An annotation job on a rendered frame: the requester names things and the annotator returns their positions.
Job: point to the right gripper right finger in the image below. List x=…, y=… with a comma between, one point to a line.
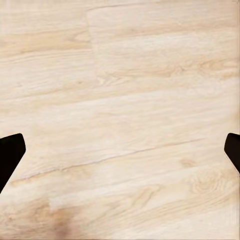
x=232, y=149

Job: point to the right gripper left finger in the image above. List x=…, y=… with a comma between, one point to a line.
x=12, y=149

